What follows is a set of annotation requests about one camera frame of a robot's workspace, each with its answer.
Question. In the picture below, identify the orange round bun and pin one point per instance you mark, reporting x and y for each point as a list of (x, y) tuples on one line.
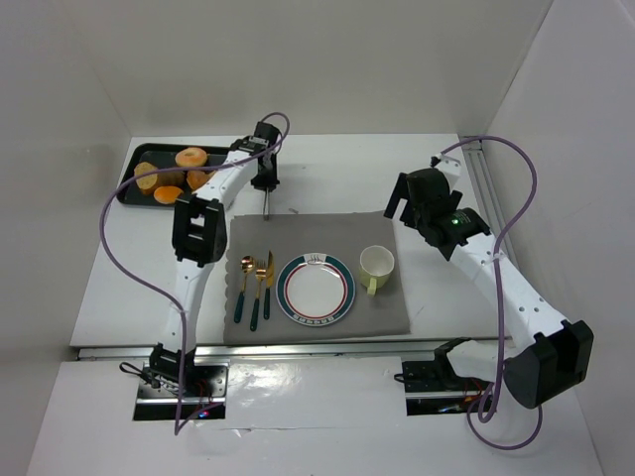
[(167, 194)]

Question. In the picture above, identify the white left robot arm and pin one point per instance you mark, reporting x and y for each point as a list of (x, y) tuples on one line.
[(199, 239)]

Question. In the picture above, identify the aluminium rail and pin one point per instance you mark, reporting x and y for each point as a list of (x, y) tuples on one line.
[(483, 185), (410, 349)]

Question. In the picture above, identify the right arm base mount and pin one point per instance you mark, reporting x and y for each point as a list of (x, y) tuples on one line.
[(432, 388)]

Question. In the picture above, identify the gold knife green handle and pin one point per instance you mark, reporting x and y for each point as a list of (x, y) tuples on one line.
[(269, 284)]

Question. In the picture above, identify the aluminium rail right side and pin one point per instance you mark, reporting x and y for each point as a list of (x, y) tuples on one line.
[(483, 185)]

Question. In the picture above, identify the aluminium rail front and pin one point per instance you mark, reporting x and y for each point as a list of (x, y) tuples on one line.
[(410, 349)]

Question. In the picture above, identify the light green mug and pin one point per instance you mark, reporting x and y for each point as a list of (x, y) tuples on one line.
[(376, 265)]

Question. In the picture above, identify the brown muffin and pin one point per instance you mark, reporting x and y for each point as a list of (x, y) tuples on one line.
[(197, 179)]

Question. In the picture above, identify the black food tray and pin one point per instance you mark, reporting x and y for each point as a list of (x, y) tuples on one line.
[(163, 157)]

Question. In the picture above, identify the gold spoon green handle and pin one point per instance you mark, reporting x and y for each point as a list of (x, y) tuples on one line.
[(247, 267)]

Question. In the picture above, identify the sliced bread loaf end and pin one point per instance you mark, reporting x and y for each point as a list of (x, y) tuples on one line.
[(145, 178)]

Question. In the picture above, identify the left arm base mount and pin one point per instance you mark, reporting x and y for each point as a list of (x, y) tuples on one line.
[(161, 397)]

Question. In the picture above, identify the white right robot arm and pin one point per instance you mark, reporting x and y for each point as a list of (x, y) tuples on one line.
[(552, 353)]

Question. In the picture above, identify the gold fork green handle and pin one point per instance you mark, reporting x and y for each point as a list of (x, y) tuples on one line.
[(260, 275)]

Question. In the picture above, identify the white plate green rim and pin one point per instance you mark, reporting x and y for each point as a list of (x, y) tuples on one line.
[(315, 290)]

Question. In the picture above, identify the orange glazed donut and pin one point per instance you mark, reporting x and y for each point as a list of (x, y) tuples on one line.
[(192, 157)]

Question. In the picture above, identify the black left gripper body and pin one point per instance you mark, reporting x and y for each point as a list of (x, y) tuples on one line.
[(266, 181)]

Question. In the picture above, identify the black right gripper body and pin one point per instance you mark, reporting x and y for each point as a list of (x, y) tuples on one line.
[(405, 199)]

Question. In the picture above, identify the grey placemat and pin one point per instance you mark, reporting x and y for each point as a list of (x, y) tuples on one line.
[(343, 236)]

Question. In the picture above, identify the dark brown bread roll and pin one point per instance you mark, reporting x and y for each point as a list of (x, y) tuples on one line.
[(173, 178)]

